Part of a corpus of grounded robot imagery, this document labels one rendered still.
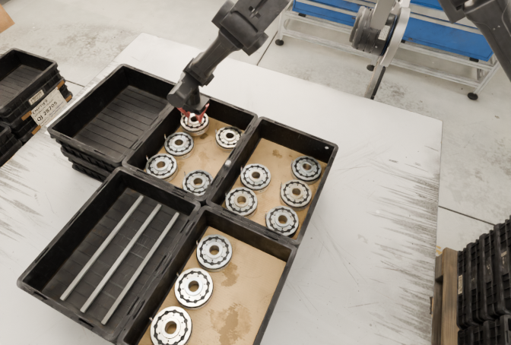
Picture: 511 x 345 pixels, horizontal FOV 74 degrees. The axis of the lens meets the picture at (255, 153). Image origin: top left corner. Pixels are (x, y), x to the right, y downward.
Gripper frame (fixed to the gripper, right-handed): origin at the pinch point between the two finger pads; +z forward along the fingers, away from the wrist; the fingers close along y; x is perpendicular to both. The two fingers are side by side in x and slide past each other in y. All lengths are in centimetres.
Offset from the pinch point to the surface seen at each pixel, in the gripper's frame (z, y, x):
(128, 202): 6.2, -2.9, -36.6
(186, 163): 6.1, 5.4, -15.4
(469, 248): 63, 128, 35
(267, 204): 6.3, 37.2, -17.2
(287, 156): 6.3, 36.1, 3.8
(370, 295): 20, 78, -26
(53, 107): 49, -100, 8
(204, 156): 6.1, 9.2, -9.7
